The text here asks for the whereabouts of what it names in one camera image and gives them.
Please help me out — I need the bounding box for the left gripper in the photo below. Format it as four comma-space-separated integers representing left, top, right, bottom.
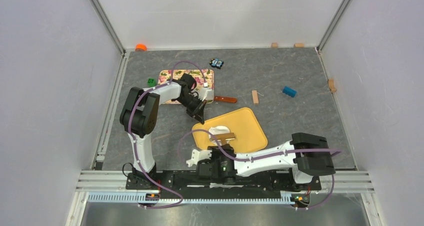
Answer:
175, 95, 207, 125

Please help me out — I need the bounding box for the white dough ball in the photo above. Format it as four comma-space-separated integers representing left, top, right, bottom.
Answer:
208, 126, 230, 135

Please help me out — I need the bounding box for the yellow cutting mat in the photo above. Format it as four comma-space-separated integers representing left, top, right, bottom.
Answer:
192, 107, 268, 153

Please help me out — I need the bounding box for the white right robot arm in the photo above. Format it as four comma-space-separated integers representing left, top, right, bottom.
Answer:
185, 133, 339, 190

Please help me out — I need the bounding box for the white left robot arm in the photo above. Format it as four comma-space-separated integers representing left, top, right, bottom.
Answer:
119, 73, 214, 190

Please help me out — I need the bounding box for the floral pattern tray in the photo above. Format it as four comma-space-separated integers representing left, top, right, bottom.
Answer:
153, 69, 215, 105

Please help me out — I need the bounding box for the black patterned small box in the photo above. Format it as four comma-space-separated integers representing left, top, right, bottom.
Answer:
209, 58, 224, 69

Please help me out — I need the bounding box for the green plastic block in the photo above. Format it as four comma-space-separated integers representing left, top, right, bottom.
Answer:
147, 78, 157, 87

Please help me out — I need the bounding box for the small wooden block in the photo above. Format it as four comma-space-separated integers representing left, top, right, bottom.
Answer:
251, 90, 259, 104

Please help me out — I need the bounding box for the orange plastic cap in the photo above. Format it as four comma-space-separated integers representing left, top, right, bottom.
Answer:
134, 44, 147, 51

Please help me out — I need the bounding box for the blue plastic block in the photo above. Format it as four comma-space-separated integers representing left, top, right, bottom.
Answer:
282, 86, 297, 98

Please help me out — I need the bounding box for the wooden piece right edge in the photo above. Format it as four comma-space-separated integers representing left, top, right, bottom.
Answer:
327, 78, 337, 93

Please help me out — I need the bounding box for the metal scraper with wooden handle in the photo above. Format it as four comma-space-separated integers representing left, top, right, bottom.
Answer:
213, 96, 237, 103

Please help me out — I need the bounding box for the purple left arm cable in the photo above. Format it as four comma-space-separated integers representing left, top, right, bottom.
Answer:
127, 60, 210, 209

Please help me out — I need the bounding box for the light blue cable duct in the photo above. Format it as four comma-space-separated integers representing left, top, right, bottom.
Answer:
87, 192, 294, 205

